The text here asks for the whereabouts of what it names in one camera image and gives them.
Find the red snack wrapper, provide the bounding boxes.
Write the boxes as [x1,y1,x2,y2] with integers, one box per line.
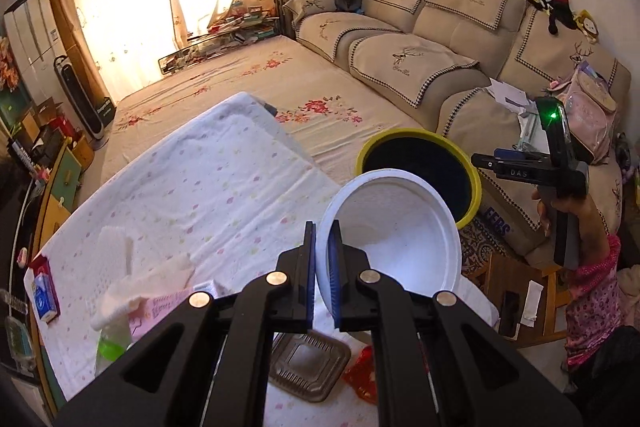
[342,346,378,405]

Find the white plastic bowl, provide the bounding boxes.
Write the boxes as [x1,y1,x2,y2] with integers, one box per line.
[316,169,461,310]

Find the yellow rimmed trash bin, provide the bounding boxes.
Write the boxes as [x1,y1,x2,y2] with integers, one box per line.
[355,128,482,230]

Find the person right hand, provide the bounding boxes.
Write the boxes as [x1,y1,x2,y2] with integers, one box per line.
[530,185,612,273]

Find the pink backpack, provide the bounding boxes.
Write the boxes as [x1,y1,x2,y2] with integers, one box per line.
[548,61,617,165]

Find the pink milk carton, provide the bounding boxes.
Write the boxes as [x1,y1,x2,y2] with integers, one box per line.
[128,289,192,343]

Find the green capped bottle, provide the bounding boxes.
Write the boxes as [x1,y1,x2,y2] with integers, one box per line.
[94,317,131,375]

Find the brown plastic food tray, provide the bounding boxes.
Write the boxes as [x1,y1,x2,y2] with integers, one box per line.
[269,331,352,403]

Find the wooden stool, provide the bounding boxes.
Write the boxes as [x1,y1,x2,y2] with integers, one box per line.
[468,255,570,348]

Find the beige sectional sofa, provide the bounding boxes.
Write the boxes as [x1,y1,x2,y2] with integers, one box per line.
[282,0,633,268]

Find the white spotted tablecloth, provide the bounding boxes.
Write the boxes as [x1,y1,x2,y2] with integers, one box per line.
[39,93,498,399]

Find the blue tissue pack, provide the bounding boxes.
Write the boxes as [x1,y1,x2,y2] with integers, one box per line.
[29,255,60,324]

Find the floral bed mattress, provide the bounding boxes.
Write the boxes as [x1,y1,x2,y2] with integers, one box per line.
[101,37,417,183]

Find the black tower fan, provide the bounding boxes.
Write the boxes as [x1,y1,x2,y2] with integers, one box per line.
[53,55,104,141]

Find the white tall cabinet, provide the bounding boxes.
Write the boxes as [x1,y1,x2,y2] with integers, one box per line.
[3,0,67,105]

